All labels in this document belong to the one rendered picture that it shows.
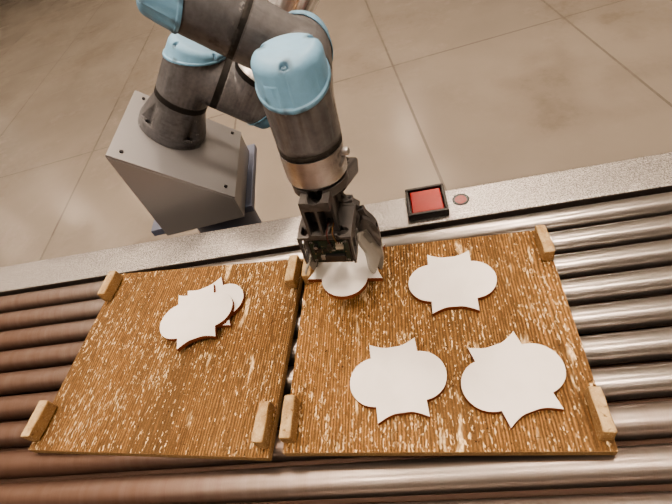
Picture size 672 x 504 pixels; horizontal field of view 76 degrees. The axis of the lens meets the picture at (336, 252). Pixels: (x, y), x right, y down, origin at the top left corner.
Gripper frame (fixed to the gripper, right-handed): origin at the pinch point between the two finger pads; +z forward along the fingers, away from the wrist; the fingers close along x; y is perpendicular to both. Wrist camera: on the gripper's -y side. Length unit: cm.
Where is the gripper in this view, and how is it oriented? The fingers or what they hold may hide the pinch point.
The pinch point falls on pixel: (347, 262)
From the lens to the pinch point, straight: 68.8
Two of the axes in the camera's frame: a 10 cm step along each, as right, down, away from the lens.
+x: 9.8, -0.3, -2.2
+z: 1.8, 6.4, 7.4
